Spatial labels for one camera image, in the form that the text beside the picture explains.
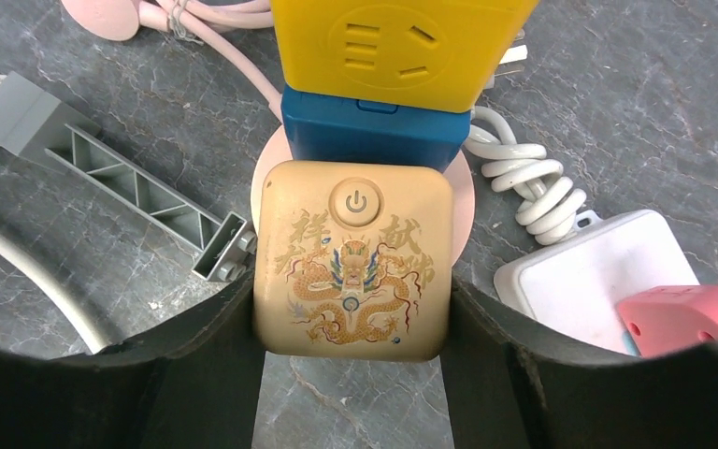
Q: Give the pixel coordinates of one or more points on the beige dragon cube adapter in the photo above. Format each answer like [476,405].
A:
[354,261]

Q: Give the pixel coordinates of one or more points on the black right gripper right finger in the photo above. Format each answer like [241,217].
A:
[512,382]

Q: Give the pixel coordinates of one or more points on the blue cube socket adapter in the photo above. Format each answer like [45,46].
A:
[330,128]

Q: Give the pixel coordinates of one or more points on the yellow cube socket adapter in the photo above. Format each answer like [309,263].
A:
[427,54]

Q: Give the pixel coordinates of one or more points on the long white power strip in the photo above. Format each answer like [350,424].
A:
[573,286]

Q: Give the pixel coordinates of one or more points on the grey plastic bracket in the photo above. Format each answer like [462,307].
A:
[40,128]

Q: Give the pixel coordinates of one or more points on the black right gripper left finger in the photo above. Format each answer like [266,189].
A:
[191,382]

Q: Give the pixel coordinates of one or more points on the pink round power socket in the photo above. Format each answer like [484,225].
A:
[458,174]

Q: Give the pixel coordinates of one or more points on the pink flat plug adapter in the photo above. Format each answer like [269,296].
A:
[667,319]

